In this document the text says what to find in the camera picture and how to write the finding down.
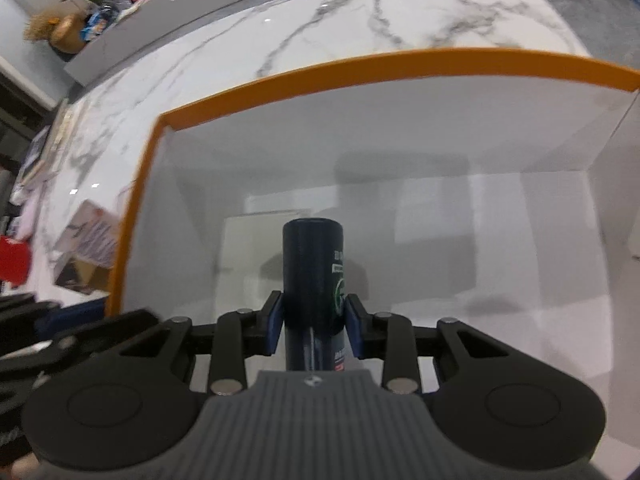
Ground blue snack bag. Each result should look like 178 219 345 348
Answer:
80 4 120 44

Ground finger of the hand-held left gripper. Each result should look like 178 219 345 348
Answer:
0 308 162 397
0 296 62 355

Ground red packet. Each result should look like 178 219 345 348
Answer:
0 234 32 289

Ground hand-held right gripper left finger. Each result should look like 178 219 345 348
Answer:
119 290 286 397

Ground printed magazine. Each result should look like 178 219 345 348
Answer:
52 199 124 296

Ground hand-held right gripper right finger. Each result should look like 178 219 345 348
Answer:
345 294 507 395

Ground dark blue spray can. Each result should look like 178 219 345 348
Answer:
282 217 352 374

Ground stack of books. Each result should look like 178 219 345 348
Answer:
9 99 77 207

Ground white box with orange rim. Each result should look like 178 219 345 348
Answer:
102 47 640 480

